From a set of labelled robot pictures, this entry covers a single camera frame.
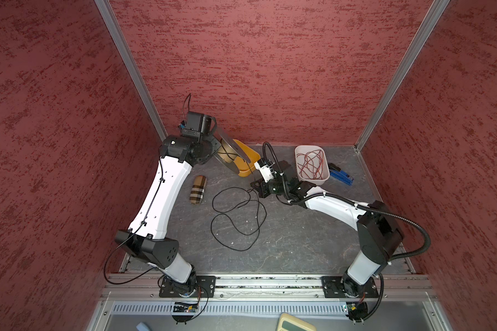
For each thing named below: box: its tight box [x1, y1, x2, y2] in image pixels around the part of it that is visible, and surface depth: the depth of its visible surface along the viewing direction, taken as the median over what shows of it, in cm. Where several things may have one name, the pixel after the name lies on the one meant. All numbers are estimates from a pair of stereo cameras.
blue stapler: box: [328, 162, 355, 186], surface depth 107 cm
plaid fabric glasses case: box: [189, 175, 208, 205], surface depth 99 cm
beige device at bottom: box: [276, 312, 317, 331], surface depth 67 cm
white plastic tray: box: [294, 144, 330, 186], surface depth 112 cm
